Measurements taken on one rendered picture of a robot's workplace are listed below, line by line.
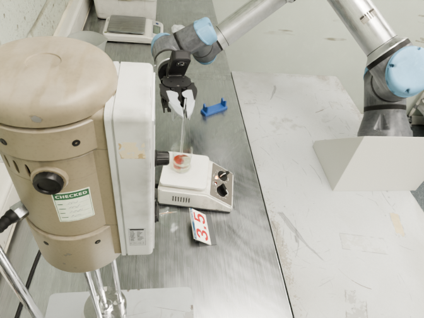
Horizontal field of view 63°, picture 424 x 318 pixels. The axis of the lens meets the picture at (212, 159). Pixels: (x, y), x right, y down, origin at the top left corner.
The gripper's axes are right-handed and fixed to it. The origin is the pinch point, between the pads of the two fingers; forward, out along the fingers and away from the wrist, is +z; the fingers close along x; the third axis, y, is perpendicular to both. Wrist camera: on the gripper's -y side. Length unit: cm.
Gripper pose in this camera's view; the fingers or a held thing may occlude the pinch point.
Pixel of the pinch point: (184, 111)
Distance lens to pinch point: 81.4
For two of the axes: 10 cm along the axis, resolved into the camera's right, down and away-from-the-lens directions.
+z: 2.4, 7.2, -6.5
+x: -9.6, 0.9, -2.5
